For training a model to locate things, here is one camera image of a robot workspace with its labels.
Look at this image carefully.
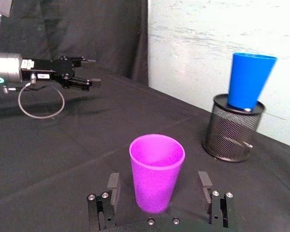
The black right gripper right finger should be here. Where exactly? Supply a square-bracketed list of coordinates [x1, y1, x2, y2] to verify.
[197, 171, 237, 229]

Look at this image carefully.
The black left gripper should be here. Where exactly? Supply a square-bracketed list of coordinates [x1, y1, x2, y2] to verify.
[20, 55, 102, 92]

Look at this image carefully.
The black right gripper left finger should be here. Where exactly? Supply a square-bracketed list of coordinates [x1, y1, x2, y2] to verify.
[87, 172, 122, 232]

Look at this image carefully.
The black hanging backdrop cloth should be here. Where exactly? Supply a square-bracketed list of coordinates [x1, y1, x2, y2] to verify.
[0, 0, 149, 86]

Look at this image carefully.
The purple plastic cup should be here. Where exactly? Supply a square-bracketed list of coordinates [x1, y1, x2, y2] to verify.
[129, 134, 186, 214]

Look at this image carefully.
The black table cloth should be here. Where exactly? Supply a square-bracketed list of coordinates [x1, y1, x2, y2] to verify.
[0, 63, 290, 232]

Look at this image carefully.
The black mesh pen holder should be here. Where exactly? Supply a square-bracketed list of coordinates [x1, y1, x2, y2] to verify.
[202, 93, 266, 163]

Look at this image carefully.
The blue plastic cup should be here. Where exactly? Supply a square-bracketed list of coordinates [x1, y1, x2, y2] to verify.
[227, 52, 278, 112]

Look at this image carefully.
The thin dark gripper cable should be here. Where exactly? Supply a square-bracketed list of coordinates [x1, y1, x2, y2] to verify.
[2, 73, 66, 120]

